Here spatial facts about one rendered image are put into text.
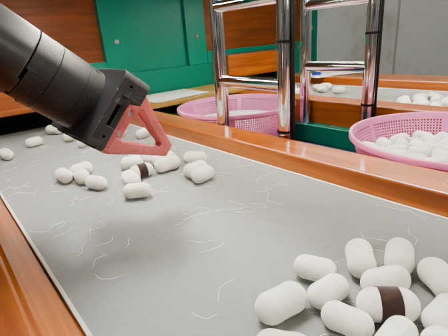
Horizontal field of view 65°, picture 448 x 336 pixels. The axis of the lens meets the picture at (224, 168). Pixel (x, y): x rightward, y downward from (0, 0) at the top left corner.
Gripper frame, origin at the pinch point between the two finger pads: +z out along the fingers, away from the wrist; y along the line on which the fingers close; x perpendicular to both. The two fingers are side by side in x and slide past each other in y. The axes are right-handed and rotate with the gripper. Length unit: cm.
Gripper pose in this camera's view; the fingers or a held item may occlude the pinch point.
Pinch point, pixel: (162, 147)
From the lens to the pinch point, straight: 37.5
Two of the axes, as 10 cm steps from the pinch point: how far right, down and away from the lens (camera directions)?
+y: -6.4, -2.2, 7.3
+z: 6.2, 4.1, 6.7
